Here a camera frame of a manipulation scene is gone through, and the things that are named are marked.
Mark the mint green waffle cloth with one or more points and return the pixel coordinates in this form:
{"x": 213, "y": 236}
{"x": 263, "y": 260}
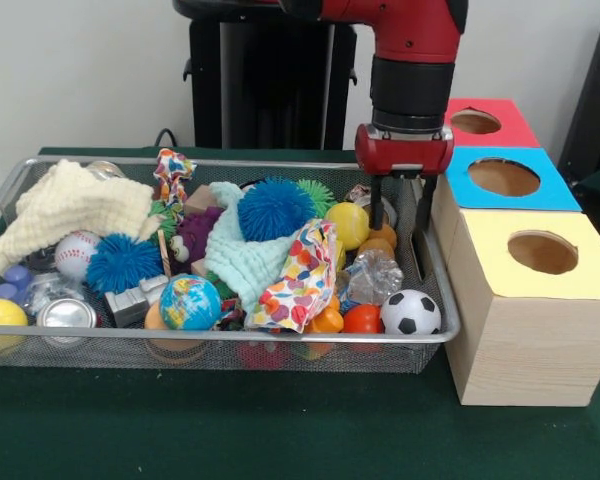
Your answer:
{"x": 235, "y": 255}

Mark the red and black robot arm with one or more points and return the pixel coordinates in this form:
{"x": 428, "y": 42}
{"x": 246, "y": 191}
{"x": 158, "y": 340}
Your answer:
{"x": 410, "y": 85}

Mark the blue spiky ball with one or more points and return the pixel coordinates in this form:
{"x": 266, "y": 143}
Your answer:
{"x": 122, "y": 265}

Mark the blue spiky toy with eyes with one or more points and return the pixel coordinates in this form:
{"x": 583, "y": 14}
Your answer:
{"x": 275, "y": 210}

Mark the globe print ball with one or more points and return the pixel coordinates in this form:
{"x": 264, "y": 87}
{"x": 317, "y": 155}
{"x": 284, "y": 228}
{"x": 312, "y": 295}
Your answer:
{"x": 190, "y": 302}

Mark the small knotted multicoloured cloth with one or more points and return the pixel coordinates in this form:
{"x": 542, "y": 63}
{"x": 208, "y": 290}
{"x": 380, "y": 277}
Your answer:
{"x": 172, "y": 175}

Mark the cream waffle cloth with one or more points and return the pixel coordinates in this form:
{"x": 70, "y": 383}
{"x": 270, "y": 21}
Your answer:
{"x": 80, "y": 200}

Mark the dark green table cloth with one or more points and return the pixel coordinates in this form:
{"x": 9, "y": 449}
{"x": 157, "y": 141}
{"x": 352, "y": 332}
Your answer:
{"x": 280, "y": 425}

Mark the large multicoloured patterned cloth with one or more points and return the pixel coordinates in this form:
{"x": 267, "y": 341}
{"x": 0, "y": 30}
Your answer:
{"x": 300, "y": 280}

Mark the wooden box with three holes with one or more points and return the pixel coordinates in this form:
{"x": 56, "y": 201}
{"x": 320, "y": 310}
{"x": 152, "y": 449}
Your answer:
{"x": 530, "y": 350}

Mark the red soda can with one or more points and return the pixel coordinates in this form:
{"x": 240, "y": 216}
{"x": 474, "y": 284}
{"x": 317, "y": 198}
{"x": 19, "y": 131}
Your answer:
{"x": 66, "y": 314}

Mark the smooth yellow ball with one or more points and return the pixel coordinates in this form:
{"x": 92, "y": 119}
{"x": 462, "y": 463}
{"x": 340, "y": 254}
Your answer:
{"x": 347, "y": 225}

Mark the white baseball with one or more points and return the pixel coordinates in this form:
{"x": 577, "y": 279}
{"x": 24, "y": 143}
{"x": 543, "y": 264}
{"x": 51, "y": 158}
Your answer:
{"x": 72, "y": 255}

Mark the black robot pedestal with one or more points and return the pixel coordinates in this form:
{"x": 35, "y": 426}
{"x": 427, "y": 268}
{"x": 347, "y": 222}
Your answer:
{"x": 280, "y": 75}

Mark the black and white soccer ball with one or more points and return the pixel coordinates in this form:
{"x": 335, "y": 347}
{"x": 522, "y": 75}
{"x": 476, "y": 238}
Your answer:
{"x": 410, "y": 312}

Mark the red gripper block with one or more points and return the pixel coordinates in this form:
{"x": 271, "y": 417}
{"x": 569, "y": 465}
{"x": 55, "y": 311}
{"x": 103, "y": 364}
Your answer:
{"x": 405, "y": 155}

